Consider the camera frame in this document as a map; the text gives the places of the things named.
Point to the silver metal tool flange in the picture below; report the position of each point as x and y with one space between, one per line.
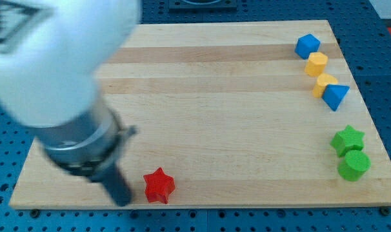
88 144

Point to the yellow cylinder block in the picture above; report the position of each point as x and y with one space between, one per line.
322 81

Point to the blue cube block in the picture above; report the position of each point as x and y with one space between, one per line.
306 45

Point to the blue triangle block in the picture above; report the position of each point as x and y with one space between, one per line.
334 94

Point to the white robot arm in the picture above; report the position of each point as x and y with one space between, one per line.
49 52

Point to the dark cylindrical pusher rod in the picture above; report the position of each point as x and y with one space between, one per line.
114 183

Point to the green cylinder block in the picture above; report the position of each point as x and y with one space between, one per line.
354 165

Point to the green star block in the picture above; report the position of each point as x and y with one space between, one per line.
346 140

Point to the red star block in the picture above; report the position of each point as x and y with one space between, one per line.
159 186

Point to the yellow hexagon block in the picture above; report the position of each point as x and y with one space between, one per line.
316 64

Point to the wooden board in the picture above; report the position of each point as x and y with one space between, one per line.
227 110

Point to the dark square base plate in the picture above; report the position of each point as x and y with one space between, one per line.
179 5

